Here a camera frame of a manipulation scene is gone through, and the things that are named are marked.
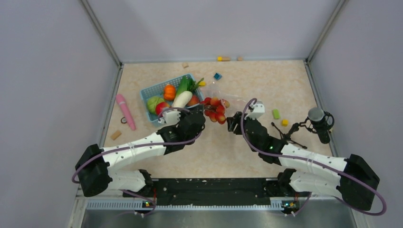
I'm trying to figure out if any red cherry bunch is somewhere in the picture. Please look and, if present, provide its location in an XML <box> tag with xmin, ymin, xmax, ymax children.
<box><xmin>200</xmin><ymin>97</ymin><xmax>230</xmax><ymax>124</ymax></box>

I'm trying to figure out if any clear pink-dotted zip bag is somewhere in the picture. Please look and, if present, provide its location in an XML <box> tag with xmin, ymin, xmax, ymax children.
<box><xmin>201</xmin><ymin>82</ymin><xmax>248</xmax><ymax>117</ymax></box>

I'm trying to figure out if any white radish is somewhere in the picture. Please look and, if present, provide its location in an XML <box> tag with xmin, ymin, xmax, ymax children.
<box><xmin>171</xmin><ymin>91</ymin><xmax>193</xmax><ymax>108</ymax></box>

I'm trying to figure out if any red yellow apple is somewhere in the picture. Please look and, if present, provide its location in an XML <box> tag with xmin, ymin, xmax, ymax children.
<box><xmin>155</xmin><ymin>102</ymin><xmax>170</xmax><ymax>115</ymax></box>

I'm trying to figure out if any orange pumpkin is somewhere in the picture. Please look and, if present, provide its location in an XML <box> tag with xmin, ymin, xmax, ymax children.
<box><xmin>163</xmin><ymin>84</ymin><xmax>176</xmax><ymax>101</ymax></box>

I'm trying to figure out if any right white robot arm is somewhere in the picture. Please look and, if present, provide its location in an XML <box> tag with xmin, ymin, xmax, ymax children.
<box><xmin>226</xmin><ymin>112</ymin><xmax>380</xmax><ymax>211</ymax></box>

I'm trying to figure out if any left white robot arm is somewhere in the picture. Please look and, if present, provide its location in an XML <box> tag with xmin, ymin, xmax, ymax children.
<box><xmin>72</xmin><ymin>105</ymin><xmax>206</xmax><ymax>197</ymax></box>

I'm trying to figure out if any red peach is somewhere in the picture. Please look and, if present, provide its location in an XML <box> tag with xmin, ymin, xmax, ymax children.
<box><xmin>186</xmin><ymin>95</ymin><xmax>200</xmax><ymax>107</ymax></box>

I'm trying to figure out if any green leafy vegetable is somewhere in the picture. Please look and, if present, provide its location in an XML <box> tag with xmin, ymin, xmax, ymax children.
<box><xmin>176</xmin><ymin>76</ymin><xmax>204</xmax><ymax>96</ymax></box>

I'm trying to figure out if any light blue plastic basket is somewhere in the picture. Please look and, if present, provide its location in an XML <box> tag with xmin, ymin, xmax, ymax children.
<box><xmin>140</xmin><ymin>74</ymin><xmax>196</xmax><ymax>127</ymax></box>

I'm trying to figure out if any green block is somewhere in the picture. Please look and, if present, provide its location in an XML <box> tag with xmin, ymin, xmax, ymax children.
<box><xmin>272</xmin><ymin>109</ymin><xmax>280</xmax><ymax>119</ymax></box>

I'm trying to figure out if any green apple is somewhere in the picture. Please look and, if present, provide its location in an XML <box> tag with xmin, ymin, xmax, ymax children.
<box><xmin>146</xmin><ymin>96</ymin><xmax>165</xmax><ymax>114</ymax></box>

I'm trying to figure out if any blue square block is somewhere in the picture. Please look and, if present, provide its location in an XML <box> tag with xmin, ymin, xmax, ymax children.
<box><xmin>214</xmin><ymin>72</ymin><xmax>222</xmax><ymax>80</ymax></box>

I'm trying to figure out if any yellow cube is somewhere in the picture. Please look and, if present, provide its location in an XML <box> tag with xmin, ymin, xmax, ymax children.
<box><xmin>281</xmin><ymin>119</ymin><xmax>289</xmax><ymax>126</ymax></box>

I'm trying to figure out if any wooden block front left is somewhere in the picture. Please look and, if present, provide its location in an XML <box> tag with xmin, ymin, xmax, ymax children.
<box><xmin>110</xmin><ymin>130</ymin><xmax>122</xmax><ymax>141</ymax></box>

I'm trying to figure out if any pink cylindrical bottle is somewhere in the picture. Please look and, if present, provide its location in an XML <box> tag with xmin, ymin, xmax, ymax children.
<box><xmin>115</xmin><ymin>94</ymin><xmax>136</xmax><ymax>131</ymax></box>

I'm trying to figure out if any black microphone on stand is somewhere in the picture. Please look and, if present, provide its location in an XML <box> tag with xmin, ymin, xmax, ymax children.
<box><xmin>271</xmin><ymin>107</ymin><xmax>335</xmax><ymax>149</ymax></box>

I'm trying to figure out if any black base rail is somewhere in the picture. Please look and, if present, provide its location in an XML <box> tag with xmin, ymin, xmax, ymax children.
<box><xmin>123</xmin><ymin>177</ymin><xmax>298</xmax><ymax>215</ymax></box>

